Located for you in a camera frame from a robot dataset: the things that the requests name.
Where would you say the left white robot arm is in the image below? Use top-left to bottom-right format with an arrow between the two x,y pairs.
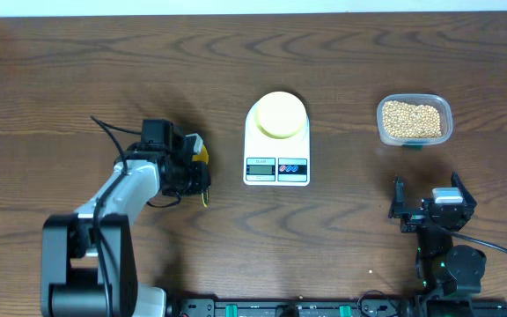
40,119 -> 210,317

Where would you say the yellow plastic bowl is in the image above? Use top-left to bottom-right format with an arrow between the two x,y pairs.
254,92 -> 307,139

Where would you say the yellow plastic scoop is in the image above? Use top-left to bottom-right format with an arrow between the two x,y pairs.
192,145 -> 211,208

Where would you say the clear plastic bean container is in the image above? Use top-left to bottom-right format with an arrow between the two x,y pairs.
377,93 -> 453,147

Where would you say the left black camera cable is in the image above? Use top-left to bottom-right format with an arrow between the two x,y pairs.
89,114 -> 144,177

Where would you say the white digital kitchen scale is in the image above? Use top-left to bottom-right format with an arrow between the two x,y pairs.
243,101 -> 311,187

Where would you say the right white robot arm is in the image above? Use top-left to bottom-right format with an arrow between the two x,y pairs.
388,173 -> 486,316

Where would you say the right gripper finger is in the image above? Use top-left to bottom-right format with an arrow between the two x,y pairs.
388,176 -> 405,218
451,172 -> 477,206

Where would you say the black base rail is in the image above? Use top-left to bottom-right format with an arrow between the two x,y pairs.
165,296 -> 507,317

